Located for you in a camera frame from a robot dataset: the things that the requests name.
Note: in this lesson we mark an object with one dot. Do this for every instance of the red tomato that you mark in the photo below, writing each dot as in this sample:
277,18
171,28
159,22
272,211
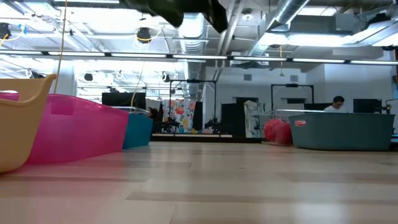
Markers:
284,133

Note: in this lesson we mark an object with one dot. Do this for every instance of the teal plastic bin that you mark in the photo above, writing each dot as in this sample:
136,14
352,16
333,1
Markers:
342,132

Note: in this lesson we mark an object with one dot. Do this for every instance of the red plastic bin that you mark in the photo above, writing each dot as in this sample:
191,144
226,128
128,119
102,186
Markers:
77,130

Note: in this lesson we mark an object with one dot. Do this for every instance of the clear plastic bin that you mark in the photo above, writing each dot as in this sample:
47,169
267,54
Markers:
136,111
261,127

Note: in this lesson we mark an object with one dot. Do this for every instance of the silver spiral air duct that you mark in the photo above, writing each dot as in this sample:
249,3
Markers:
286,12
191,46

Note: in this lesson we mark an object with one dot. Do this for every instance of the blue plastic bin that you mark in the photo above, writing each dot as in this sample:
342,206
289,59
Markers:
138,130

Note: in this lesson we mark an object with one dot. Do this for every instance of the black monitor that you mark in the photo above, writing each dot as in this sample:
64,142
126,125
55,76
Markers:
122,99
367,105

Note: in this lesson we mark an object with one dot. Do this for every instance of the black panel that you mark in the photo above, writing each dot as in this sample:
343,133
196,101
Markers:
233,115

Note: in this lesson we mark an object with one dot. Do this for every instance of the overhead light bar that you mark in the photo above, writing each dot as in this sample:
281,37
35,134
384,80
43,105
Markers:
140,55

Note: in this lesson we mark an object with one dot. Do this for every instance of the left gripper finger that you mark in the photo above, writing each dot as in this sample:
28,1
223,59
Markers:
217,15

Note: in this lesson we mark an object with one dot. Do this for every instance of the dark green zucchini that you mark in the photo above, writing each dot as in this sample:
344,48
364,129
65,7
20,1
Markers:
155,9

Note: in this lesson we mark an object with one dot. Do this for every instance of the person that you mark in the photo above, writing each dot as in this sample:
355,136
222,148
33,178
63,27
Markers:
337,102

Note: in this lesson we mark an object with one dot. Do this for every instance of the yellow plastic bin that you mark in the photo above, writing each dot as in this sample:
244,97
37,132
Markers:
18,133

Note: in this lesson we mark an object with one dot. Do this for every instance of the black ceiling camera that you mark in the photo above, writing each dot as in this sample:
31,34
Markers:
3,31
144,35

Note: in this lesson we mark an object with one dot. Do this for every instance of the white patterned cloth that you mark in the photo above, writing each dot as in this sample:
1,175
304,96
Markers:
252,109

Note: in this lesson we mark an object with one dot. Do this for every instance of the black frame rig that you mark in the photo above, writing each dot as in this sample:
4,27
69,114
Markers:
192,81
292,85

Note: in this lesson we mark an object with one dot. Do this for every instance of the colourful floral cloth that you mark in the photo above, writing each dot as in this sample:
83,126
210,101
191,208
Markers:
178,112

